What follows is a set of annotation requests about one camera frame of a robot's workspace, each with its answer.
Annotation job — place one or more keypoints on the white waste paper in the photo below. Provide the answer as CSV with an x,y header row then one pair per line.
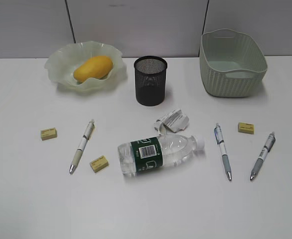
x,y
173,121

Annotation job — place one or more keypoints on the clear water bottle green label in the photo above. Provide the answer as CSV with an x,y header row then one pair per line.
x,y
168,150

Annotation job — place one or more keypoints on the yellow mango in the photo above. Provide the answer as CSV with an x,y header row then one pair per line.
x,y
95,67

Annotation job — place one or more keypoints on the black mesh pen holder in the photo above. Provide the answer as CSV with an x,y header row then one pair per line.
x,y
150,79

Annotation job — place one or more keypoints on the left beige grip pen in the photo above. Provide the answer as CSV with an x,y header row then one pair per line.
x,y
81,147

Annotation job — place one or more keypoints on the centre left yellow eraser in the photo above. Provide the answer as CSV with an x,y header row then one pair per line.
x,y
99,164

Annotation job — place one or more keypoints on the yellow eraser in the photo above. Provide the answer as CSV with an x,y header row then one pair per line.
x,y
245,128
99,164
48,133

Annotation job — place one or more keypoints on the middle blue grey pen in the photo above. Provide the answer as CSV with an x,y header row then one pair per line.
x,y
221,143

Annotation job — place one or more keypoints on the far left yellow eraser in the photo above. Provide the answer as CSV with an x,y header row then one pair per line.
x,y
48,133

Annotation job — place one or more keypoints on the pale green wavy plate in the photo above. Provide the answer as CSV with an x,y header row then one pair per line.
x,y
62,64

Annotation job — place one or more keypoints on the right yellow eraser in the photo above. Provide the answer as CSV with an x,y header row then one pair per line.
x,y
245,128

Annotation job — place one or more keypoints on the pale green woven basket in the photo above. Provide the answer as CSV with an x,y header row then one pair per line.
x,y
231,64

